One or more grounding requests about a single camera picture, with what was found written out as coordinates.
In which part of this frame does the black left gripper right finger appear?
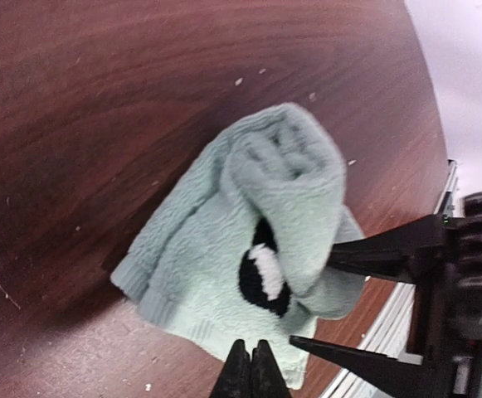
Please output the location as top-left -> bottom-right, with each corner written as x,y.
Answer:
251,340 -> 292,398

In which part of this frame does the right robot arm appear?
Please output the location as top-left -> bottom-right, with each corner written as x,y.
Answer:
290,192 -> 482,397

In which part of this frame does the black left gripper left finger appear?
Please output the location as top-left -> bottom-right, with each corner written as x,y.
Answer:
209,339 -> 251,398

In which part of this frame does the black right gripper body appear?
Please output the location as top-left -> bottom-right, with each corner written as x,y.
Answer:
406,215 -> 482,397

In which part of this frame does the front aluminium rail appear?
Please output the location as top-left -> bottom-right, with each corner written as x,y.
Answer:
321,159 -> 458,398

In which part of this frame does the mint green panda towel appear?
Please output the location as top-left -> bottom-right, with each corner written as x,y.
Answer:
110,103 -> 365,390

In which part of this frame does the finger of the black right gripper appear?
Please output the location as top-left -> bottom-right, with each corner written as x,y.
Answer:
289,336 -> 424,397
327,215 -> 445,284

